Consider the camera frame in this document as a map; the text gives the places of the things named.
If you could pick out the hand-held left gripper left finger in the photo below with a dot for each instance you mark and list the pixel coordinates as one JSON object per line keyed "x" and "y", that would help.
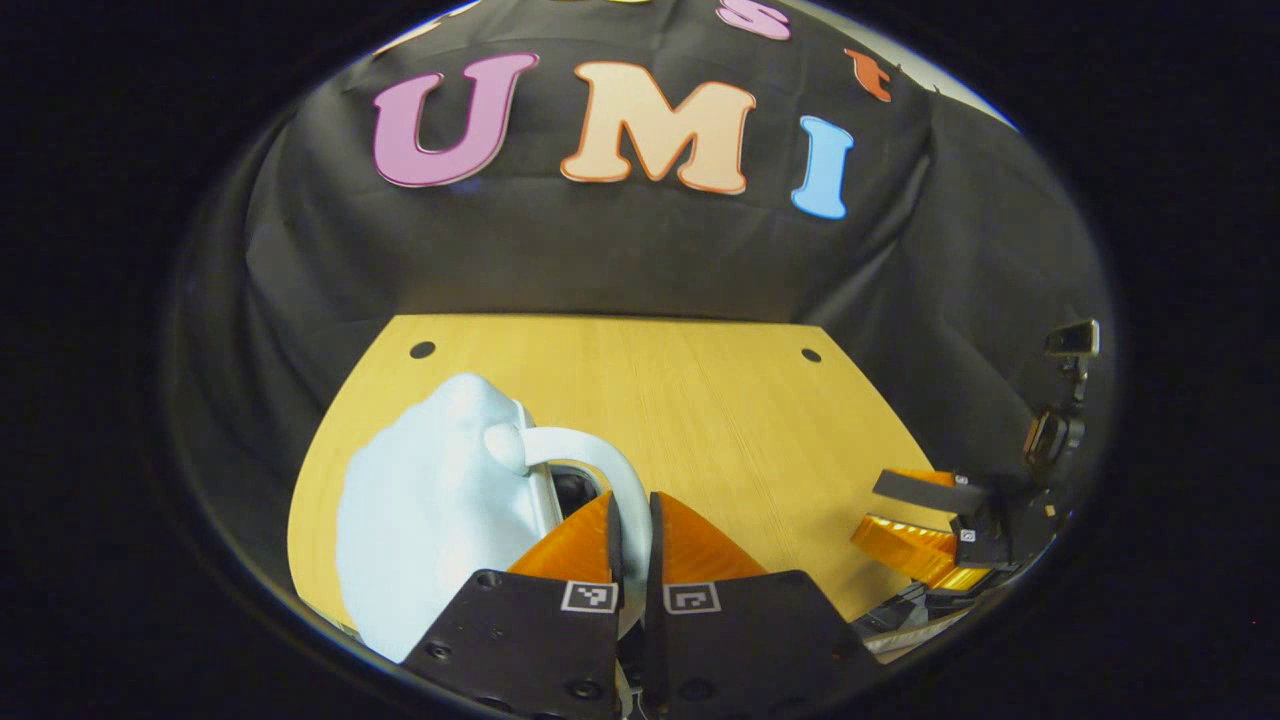
{"x": 614, "y": 545}

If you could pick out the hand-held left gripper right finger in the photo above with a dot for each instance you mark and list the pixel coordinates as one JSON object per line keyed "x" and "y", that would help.
{"x": 654, "y": 545}

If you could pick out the black backdrop cloth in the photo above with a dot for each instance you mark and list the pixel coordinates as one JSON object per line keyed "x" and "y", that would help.
{"x": 600, "y": 260}

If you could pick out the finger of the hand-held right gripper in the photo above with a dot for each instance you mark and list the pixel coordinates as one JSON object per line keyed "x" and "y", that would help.
{"x": 915, "y": 550}
{"x": 930, "y": 492}

